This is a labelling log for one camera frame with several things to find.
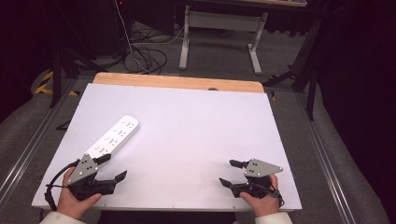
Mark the yellow black floor tape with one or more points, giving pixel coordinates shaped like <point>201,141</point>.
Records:
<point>42,90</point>

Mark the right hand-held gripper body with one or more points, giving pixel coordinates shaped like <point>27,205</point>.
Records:
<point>260,169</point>

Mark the white metal table frame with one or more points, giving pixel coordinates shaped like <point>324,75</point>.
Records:
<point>218,20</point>

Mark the person's right hand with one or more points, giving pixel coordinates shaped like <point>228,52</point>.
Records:
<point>265,204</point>

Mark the white power strip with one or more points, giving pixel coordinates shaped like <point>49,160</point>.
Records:
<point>113,138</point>

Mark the black metal stand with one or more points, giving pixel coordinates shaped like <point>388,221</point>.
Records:
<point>311,93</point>
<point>56,77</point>

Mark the person's dark lap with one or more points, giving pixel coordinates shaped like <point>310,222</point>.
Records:
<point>165,218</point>

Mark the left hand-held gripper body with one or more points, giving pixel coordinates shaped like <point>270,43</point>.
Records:
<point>83,168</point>

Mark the metal floor rail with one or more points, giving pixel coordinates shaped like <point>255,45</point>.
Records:
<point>25,158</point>
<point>327,171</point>

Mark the person's left hand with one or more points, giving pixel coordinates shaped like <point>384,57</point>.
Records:
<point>72,201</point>

